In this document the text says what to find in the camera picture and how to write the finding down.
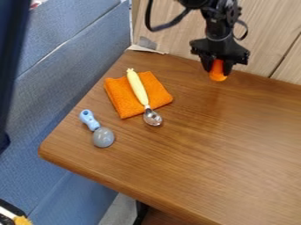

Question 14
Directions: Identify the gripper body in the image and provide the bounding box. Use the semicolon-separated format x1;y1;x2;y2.
189;37;252;66

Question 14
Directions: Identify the orange toy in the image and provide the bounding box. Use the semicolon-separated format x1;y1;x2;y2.
208;59;229;83

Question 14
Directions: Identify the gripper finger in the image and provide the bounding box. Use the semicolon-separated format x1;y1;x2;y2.
222;59;237;76
198;55;216;73

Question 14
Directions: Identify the yellow handled spoon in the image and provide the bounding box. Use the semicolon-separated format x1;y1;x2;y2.
125;68;164;127

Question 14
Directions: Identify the blue handled grey scoop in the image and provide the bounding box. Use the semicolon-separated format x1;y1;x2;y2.
78;109;117;149

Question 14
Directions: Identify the orange cloth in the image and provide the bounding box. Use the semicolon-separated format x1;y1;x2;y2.
103;70;174;120

